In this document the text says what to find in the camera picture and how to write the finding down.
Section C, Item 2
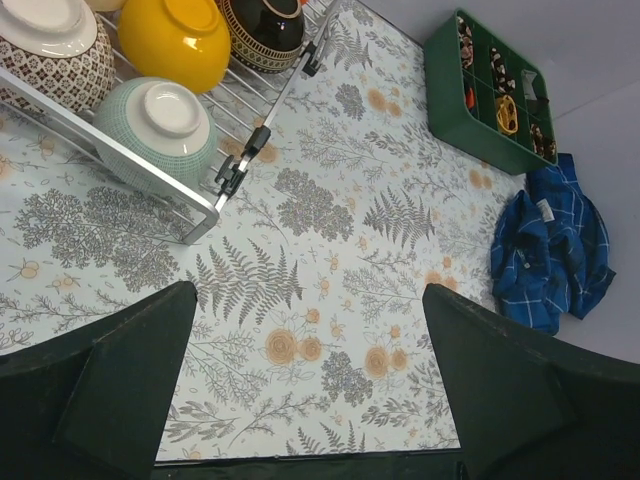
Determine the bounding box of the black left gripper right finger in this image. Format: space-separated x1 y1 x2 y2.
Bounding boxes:
423 284 639 479

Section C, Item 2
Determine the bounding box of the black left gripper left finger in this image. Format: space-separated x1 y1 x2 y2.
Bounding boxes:
1 281 197 479

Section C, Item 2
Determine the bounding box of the mint green bowl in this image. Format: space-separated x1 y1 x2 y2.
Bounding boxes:
92 77 217 189

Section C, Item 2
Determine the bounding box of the brown white patterned bowl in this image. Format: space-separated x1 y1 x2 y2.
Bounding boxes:
1 1 116 113

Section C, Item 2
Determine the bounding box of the yellow bowl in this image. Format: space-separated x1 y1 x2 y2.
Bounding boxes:
117 0 231 94

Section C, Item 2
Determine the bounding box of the blue plaid cloth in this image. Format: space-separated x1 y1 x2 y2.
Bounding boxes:
490 153 616 335

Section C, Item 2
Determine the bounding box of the floral table mat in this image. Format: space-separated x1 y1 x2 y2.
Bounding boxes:
1 1 523 461

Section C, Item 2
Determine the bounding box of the green compartment tray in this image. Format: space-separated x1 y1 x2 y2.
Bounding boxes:
423 8 558 175

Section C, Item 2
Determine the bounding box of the beige bowl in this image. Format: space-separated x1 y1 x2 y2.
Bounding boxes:
86 0 126 12

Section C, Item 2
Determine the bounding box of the black patterned bowl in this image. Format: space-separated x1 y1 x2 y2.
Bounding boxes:
216 0 305 74

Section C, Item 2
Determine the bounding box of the metal wire dish rack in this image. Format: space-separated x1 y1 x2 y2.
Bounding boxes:
1 1 340 245

